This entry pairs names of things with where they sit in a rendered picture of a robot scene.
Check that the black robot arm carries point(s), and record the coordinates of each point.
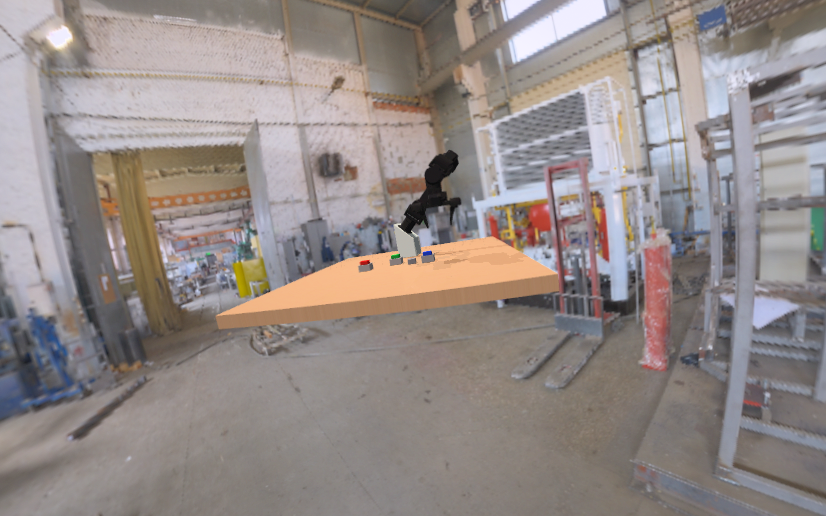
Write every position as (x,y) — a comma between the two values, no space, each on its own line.
(442,166)

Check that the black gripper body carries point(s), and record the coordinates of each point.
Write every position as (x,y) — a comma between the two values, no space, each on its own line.
(419,206)

